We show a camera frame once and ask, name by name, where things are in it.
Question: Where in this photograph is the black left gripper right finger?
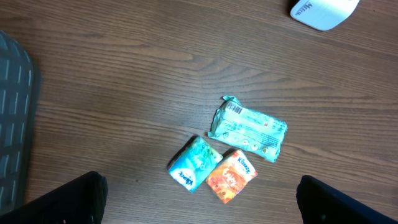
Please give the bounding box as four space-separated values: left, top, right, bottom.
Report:
296 175 397 224

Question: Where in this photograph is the orange Kleenex tissue pack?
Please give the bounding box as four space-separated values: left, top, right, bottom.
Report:
206 149 258 204

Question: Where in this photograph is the dark grey plastic basket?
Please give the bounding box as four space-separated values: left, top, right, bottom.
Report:
1 31 35 215

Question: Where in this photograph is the white barcode scanner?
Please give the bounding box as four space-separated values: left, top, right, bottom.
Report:
290 0 359 31

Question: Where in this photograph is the teal wet wipes pack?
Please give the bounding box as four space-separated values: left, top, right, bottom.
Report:
207 95 288 163

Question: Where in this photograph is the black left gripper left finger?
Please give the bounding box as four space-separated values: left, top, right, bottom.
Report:
1 171 108 224

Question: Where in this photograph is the blue-green tissue pack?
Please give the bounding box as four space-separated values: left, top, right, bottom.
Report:
169 136 223 192

